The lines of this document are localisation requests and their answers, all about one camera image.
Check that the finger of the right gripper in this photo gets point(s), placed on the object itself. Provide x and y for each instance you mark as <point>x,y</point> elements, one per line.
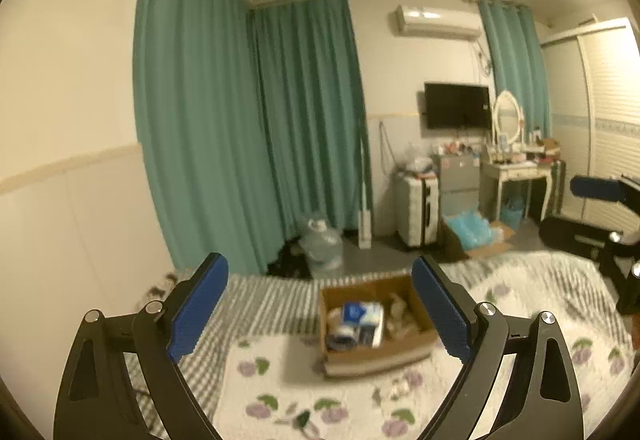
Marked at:
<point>582,239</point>
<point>623,189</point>

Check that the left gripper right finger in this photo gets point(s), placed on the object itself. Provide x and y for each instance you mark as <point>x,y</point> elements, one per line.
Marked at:
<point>542,399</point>

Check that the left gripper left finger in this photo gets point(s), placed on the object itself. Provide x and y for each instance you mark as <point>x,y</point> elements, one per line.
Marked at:
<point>96,399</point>

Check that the large tissue pack dark label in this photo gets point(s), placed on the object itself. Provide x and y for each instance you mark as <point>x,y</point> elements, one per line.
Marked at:
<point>341,337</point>

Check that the blue pocket tissue pack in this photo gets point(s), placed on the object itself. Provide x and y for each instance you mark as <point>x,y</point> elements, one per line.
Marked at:
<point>362,314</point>

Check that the blue waste basket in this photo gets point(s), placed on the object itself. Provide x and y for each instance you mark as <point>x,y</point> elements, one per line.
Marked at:
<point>511,214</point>

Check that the open box blue packets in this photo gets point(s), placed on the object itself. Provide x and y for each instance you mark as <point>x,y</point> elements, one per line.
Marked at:
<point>469,235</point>

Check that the white dressing table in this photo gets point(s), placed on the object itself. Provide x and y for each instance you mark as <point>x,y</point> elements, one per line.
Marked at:
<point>532,163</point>

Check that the brown cardboard box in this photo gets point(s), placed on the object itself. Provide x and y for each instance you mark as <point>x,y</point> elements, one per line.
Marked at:
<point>409,332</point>

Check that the white wardrobe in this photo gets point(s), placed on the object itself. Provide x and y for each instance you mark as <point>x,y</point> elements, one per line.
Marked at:
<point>593,87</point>

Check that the small grey fridge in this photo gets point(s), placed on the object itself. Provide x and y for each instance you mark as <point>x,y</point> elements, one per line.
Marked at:
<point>459,183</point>

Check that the white oval vanity mirror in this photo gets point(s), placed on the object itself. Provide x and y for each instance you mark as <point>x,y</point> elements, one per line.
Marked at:
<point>508,119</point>

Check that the white suitcase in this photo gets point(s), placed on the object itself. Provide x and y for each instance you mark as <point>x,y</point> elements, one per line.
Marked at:
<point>416,209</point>

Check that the white floral quilt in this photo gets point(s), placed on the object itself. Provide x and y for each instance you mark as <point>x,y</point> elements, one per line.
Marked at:
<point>275,387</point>

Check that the teal curtain right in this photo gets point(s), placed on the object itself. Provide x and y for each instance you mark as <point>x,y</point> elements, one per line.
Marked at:
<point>517,60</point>

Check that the teal curtain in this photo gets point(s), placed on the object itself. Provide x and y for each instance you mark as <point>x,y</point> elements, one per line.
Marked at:
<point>251,120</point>
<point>517,60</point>

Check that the clear water jug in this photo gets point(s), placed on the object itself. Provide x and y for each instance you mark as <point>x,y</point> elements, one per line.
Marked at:
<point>323,248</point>

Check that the grey checked bed sheet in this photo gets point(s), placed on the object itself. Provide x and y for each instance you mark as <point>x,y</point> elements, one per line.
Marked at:
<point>250,307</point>

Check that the white air conditioner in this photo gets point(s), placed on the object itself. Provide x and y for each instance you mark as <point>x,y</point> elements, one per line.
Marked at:
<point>439,23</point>

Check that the teal curtain left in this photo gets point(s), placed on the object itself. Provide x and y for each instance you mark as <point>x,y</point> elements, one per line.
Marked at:
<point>251,120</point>

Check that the black wall television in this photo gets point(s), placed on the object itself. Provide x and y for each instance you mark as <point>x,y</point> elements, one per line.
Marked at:
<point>457,106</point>

